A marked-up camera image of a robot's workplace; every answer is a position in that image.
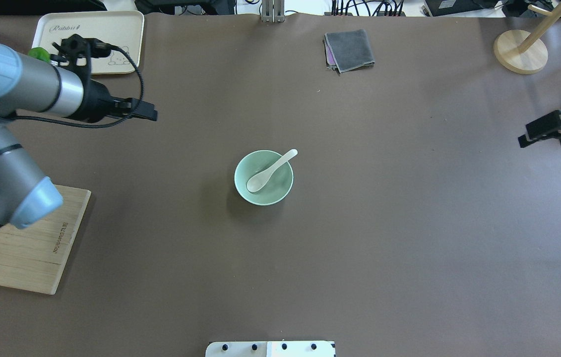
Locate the wooden cutting board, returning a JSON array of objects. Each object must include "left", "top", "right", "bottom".
[{"left": 0, "top": 185, "right": 91, "bottom": 296}]

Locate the white ceramic spoon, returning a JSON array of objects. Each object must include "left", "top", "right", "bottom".
[{"left": 246, "top": 149, "right": 298, "bottom": 193}]

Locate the wooden mug tree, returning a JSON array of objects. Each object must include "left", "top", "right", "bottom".
[{"left": 493, "top": 1, "right": 561, "bottom": 75}]

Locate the cream rabbit tray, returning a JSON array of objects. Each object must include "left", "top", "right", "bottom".
[{"left": 31, "top": 11, "right": 145, "bottom": 75}]

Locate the light green bowl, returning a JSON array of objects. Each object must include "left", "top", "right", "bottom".
[{"left": 234, "top": 149, "right": 298, "bottom": 206}]

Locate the green lime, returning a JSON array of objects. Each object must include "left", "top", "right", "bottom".
[{"left": 28, "top": 47, "right": 51, "bottom": 63}]

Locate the left gripper camera mount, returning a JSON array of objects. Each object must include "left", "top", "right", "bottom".
[{"left": 51, "top": 34, "right": 112, "bottom": 80}]

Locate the grey folded cloth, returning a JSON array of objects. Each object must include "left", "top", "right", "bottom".
[{"left": 323, "top": 29, "right": 375, "bottom": 74}]

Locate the white pillar with base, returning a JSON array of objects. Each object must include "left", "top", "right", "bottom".
[{"left": 205, "top": 340, "right": 337, "bottom": 357}]

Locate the aluminium frame post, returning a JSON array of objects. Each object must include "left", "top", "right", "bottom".
[{"left": 260, "top": 0, "right": 286, "bottom": 23}]

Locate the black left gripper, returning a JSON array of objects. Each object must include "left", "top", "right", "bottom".
[{"left": 69, "top": 80, "right": 158, "bottom": 123}]

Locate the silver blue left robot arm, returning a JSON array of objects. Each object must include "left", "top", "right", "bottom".
[{"left": 0, "top": 34, "right": 158, "bottom": 229}]

